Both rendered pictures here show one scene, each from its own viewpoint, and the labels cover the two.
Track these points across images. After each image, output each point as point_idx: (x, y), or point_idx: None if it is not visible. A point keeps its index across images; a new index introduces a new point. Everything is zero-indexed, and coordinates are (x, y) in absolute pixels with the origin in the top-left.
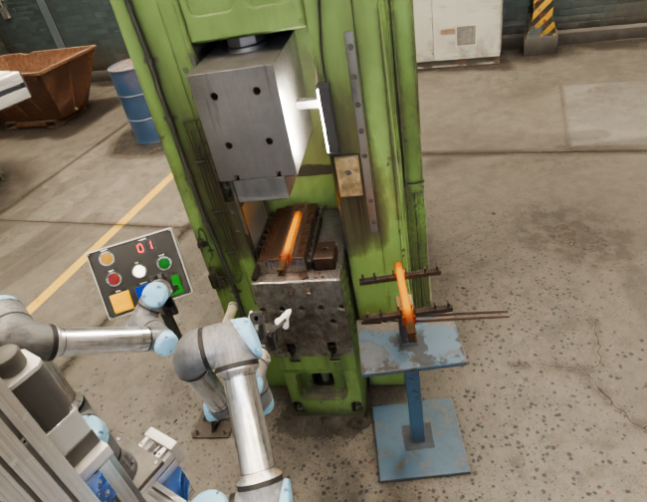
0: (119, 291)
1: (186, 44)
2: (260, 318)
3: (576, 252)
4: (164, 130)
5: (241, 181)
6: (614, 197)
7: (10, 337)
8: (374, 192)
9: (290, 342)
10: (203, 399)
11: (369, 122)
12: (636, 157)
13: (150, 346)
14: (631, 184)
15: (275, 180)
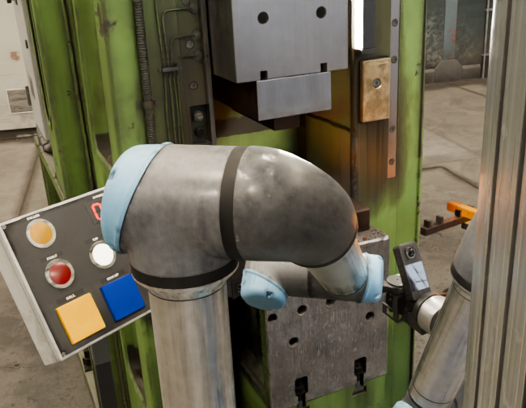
0: (74, 296)
1: None
2: (416, 251)
3: (450, 255)
4: (119, 11)
5: (269, 82)
6: (438, 206)
7: (307, 176)
8: (398, 115)
9: (302, 374)
10: (456, 371)
11: (404, 10)
12: (425, 174)
13: (366, 276)
14: (442, 194)
15: (317, 79)
